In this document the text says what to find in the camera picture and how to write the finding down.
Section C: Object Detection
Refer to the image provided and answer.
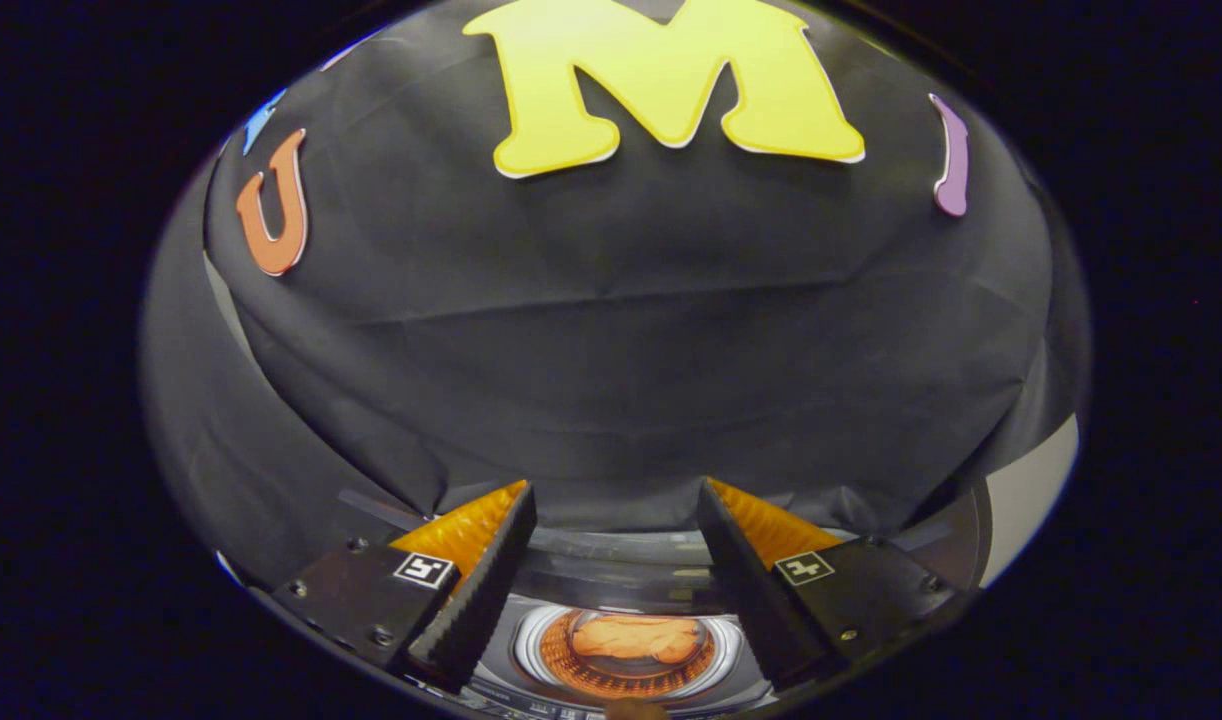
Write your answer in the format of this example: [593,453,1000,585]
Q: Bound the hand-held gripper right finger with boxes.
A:
[695,477,962,693]

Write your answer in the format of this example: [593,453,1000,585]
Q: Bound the grey washing machine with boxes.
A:
[411,480,992,717]

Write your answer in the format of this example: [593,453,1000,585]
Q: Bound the black backdrop cloth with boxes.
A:
[141,0,1092,591]

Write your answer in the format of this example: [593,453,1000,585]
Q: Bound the beige cabinet with grey top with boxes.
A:
[979,415,1080,589]

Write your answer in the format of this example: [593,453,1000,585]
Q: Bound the orange clothes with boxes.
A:
[571,615,702,664]

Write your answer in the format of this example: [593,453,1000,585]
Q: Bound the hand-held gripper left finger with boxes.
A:
[271,480,538,694]

